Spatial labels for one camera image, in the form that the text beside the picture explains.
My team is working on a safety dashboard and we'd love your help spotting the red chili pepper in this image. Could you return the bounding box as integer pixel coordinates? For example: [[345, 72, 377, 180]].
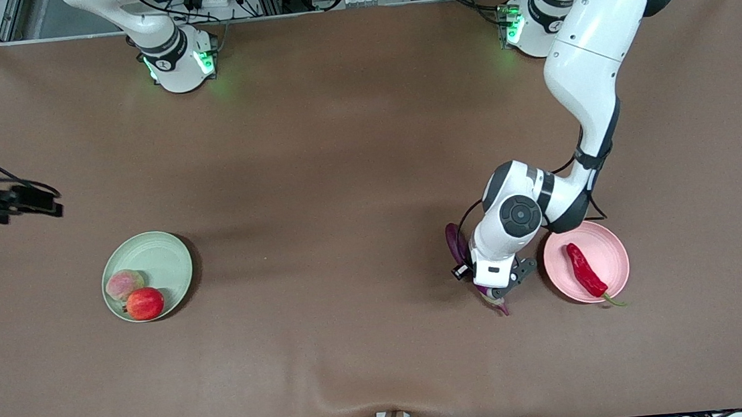
[[565, 238, 628, 313]]

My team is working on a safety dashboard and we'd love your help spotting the green round plate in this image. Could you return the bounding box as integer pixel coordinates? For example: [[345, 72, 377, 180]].
[[98, 228, 199, 326]]

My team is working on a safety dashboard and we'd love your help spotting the pink green peach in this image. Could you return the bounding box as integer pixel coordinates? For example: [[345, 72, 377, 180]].
[[104, 267, 148, 305]]

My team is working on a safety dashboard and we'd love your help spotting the red apple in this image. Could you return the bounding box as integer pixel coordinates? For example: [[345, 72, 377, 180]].
[[122, 285, 168, 323]]

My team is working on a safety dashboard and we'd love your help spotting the purple eggplant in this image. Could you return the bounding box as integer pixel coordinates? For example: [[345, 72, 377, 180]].
[[444, 218, 511, 321]]

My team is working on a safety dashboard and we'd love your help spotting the pink round plate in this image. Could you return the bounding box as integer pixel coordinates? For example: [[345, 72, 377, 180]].
[[540, 216, 634, 308]]

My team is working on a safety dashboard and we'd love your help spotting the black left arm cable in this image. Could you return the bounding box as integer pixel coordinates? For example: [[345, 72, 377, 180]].
[[447, 124, 612, 268]]

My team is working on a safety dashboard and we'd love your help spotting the brown table cloth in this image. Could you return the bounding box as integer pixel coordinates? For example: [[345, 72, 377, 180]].
[[0, 0, 742, 417]]

